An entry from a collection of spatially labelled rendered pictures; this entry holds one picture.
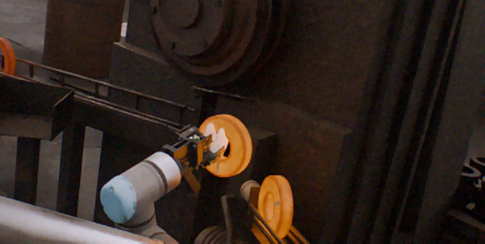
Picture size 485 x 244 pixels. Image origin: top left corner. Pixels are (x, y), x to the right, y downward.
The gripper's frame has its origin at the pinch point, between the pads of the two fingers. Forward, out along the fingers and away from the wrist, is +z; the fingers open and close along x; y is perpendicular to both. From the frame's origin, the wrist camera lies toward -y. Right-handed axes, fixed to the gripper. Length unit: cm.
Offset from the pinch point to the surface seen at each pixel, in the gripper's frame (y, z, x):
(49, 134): -23, -8, 68
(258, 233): -21.6, -3.3, -13.8
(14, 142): -100, 39, 185
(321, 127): -6.0, 28.3, -11.4
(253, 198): -17.1, 2.5, -7.6
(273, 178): -7.1, 2.2, -14.1
